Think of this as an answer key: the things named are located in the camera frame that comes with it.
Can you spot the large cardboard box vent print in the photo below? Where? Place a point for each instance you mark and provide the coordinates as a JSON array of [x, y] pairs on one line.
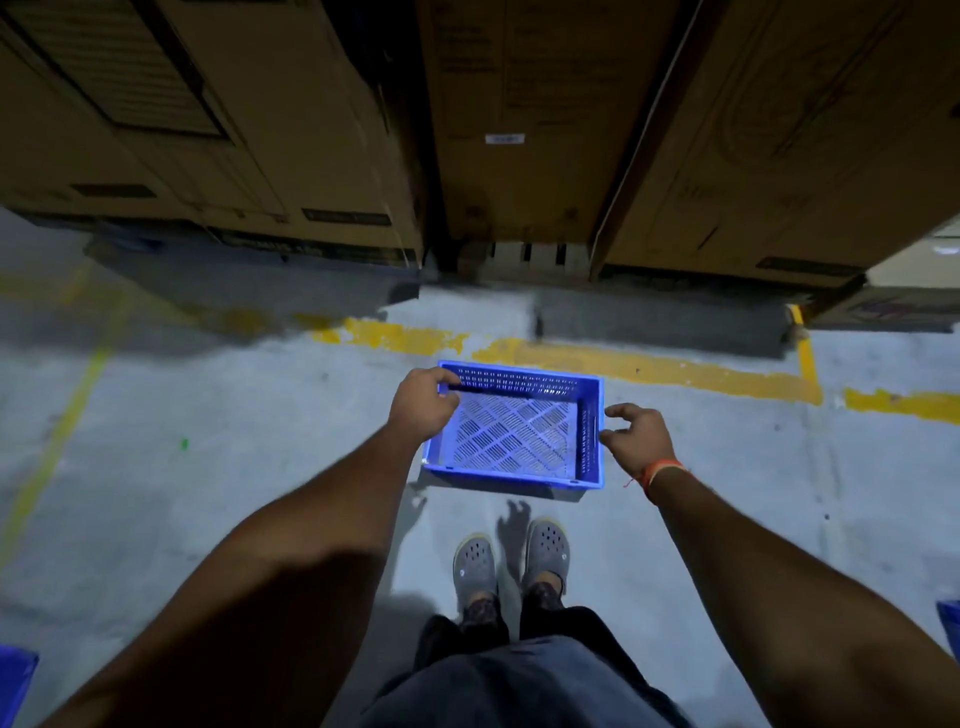
[[225, 120]]

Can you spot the blue plastic crate corner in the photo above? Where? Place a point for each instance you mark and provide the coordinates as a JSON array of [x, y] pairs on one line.
[[13, 686], [951, 626]]

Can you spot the person's right hand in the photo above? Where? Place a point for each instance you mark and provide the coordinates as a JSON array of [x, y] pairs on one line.
[[645, 442]]

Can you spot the dark pallet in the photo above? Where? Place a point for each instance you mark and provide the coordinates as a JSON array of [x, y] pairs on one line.
[[262, 277]]

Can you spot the blue perforated plastic crate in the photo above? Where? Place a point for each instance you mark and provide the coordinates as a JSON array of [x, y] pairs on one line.
[[517, 439]]

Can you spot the person's left forearm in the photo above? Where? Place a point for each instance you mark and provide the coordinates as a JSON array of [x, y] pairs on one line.
[[285, 570]]

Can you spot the large cardboard box round print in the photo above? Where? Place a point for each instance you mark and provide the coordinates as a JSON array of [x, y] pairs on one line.
[[795, 142]]

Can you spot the grey clog shoe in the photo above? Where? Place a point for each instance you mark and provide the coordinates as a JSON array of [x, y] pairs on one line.
[[474, 566], [546, 551]]

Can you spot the grey shirt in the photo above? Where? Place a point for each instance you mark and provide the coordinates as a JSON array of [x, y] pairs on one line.
[[517, 686]]

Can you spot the low printed cardboard box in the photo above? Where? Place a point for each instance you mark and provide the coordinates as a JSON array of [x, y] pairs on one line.
[[885, 309]]

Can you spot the tall cardboard box white label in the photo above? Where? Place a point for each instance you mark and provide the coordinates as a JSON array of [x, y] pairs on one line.
[[525, 112]]

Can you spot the person's left hand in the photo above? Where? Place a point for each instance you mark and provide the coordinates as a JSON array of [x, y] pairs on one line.
[[414, 409]]

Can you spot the person's right forearm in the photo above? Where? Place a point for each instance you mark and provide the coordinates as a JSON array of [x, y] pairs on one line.
[[780, 607]]

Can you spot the person's right thumb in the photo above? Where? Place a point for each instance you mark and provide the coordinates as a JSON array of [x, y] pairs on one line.
[[611, 438]]

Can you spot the dark patterned trousers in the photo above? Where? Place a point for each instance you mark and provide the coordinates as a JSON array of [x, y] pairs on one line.
[[555, 619]]

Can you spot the person's left thumb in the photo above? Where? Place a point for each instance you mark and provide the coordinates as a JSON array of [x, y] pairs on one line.
[[450, 401]]

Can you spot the orange thread wristband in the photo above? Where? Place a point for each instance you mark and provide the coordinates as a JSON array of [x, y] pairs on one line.
[[660, 469]]

